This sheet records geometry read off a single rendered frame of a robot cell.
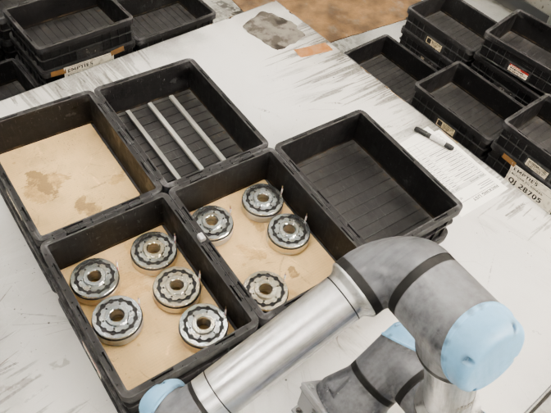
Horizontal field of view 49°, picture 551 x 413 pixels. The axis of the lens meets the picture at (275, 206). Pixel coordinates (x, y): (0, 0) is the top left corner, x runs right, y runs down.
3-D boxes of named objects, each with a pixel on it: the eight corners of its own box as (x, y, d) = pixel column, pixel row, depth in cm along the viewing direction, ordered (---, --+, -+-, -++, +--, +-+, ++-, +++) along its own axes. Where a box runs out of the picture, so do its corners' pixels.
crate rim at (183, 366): (261, 328, 122) (262, 323, 120) (125, 406, 109) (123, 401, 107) (166, 196, 141) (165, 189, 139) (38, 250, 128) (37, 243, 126)
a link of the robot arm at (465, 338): (440, 374, 125) (456, 238, 81) (494, 435, 117) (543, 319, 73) (394, 409, 123) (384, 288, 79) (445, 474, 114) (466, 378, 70)
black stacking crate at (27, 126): (166, 221, 148) (164, 191, 139) (47, 274, 135) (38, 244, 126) (96, 122, 167) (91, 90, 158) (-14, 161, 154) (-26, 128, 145)
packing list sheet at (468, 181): (512, 186, 185) (512, 185, 184) (465, 220, 174) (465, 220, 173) (431, 124, 199) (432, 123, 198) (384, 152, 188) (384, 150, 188)
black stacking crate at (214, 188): (361, 287, 142) (372, 260, 134) (257, 348, 130) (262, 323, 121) (266, 177, 161) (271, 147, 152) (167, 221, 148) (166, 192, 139)
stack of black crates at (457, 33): (484, 88, 305) (512, 31, 279) (447, 110, 291) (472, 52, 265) (425, 47, 322) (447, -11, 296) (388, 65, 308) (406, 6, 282)
